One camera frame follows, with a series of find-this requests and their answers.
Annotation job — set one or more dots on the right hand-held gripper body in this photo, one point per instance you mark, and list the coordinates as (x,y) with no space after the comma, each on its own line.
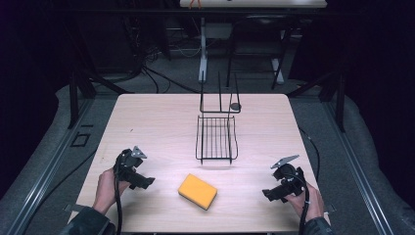
(288,178)

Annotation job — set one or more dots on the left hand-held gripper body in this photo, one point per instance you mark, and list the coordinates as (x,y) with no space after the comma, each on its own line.
(129,161)

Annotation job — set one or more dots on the yellow sponge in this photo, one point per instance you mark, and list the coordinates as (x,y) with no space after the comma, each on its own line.
(197,191)

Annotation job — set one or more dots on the person's left hand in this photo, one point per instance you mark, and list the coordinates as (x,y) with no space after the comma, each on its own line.
(107,192)

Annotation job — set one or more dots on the person's right hand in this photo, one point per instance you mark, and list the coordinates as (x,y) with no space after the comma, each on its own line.
(310,204)

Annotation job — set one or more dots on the black metal stand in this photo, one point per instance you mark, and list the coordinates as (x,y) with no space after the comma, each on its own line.
(80,91)
(332,94)

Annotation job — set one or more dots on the dark round disc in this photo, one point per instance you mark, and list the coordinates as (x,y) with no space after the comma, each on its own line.
(235,106)

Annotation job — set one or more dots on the white desk leg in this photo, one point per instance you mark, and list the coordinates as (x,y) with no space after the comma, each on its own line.
(203,55)

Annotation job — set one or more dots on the black chair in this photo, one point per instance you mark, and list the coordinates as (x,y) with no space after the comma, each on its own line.
(257,49)

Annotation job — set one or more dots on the orange object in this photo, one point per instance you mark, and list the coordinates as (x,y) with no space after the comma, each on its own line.
(195,3)

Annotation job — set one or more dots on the black rectangular floor frame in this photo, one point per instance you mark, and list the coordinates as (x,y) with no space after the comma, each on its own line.
(80,139)

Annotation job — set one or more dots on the aluminium floor rail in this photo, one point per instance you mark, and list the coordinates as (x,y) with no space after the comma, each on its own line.
(45,169)
(359,169)

